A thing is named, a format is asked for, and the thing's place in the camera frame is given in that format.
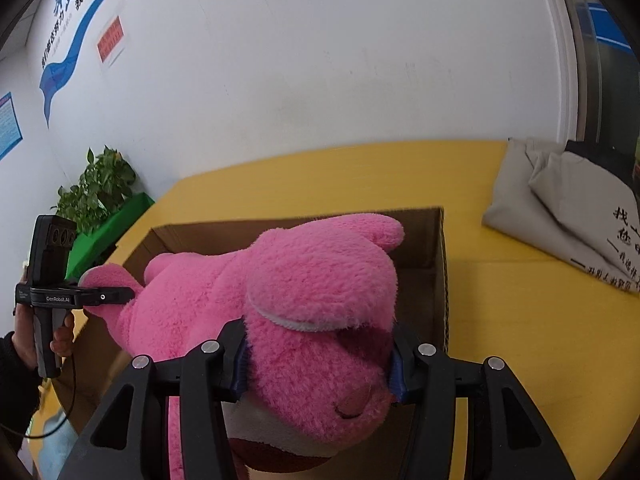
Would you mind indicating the grey printed tote bag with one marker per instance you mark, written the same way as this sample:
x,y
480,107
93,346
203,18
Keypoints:
x,y
550,210

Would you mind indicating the red wall notice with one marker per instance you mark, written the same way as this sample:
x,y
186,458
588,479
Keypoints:
x,y
110,39

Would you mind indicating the blue framed wall poster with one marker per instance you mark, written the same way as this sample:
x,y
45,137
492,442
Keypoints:
x,y
9,125

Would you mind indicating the glass door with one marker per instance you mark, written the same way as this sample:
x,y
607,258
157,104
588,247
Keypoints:
x,y
610,60

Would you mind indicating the green leafy plant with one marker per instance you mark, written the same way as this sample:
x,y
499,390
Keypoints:
x,y
97,185

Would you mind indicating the person's left forearm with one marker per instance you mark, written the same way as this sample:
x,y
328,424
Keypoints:
x,y
15,375

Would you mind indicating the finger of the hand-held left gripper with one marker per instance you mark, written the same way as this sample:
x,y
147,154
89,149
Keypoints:
x,y
115,296

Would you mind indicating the blue wall decal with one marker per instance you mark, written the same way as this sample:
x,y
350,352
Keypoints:
x,y
57,72

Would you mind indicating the white door frame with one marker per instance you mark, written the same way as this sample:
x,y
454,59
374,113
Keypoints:
x,y
562,50

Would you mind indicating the brown cardboard box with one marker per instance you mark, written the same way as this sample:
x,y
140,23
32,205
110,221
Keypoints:
x,y
425,240

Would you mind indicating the green planter box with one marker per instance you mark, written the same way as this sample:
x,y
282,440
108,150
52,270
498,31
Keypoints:
x,y
117,220

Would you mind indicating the person's left hand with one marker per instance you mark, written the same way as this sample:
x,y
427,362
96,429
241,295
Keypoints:
x,y
62,340

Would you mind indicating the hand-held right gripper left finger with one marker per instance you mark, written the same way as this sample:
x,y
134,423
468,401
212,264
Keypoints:
x,y
240,362

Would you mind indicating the pink plush toy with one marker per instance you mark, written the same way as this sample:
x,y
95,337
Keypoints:
x,y
300,285

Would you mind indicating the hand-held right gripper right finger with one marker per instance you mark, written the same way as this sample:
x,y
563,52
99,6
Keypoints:
x,y
400,375

